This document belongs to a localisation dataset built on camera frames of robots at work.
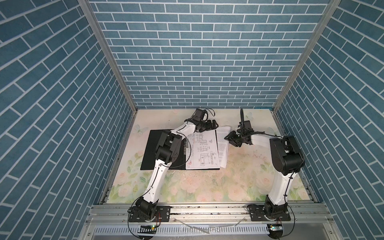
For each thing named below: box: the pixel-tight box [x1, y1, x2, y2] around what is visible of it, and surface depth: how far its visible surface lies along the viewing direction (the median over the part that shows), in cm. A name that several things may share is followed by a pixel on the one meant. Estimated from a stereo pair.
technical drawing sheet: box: [185, 130, 220, 170], surface depth 98 cm
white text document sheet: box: [216, 125, 231, 169], surface depth 100 cm
